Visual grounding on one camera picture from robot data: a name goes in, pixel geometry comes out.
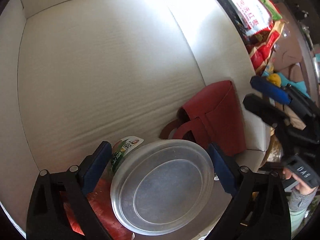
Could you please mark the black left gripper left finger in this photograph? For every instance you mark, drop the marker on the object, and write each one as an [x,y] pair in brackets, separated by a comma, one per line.
[47,218]

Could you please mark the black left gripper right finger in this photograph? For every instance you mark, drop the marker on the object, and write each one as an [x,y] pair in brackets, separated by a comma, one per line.
[258,208]

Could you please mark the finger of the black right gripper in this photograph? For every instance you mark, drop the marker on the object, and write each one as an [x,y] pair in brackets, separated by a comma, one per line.
[265,111]

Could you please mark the red plastic twine ball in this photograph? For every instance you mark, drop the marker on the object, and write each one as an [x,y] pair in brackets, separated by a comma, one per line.
[100,202]

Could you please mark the grey sleeve forearm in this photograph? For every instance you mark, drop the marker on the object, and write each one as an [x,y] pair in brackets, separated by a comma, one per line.
[298,205]

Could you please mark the person's right hand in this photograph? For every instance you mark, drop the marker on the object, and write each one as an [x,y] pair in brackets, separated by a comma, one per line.
[302,187]

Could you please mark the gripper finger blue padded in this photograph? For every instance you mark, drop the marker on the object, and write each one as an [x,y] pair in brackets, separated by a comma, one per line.
[270,90]

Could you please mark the red leather wallet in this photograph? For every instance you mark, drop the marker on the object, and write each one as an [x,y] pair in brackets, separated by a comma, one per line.
[212,115]

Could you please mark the red snack bag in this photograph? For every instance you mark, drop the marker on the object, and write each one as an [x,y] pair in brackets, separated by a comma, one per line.
[256,15]

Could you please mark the white cardboard box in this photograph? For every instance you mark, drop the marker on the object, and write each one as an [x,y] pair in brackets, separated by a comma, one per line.
[77,72]

